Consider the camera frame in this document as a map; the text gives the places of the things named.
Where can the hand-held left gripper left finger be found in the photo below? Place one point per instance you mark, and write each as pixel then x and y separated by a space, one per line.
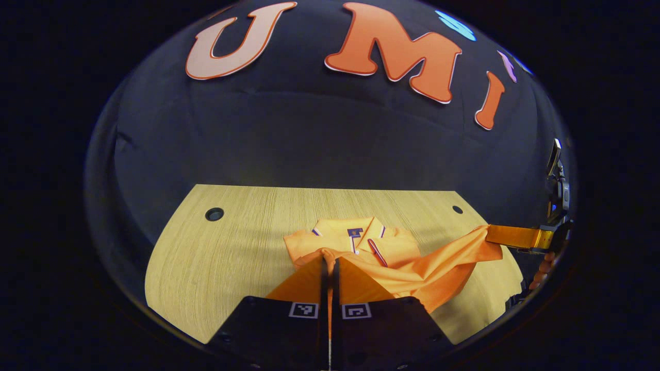
pixel 289 335

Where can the orange T-shirt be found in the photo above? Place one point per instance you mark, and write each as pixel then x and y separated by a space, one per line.
pixel 448 263

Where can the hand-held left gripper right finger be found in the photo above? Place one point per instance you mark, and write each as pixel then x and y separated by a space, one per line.
pixel 376 335

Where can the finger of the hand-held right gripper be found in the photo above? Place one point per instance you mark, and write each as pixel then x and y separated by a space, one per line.
pixel 515 236

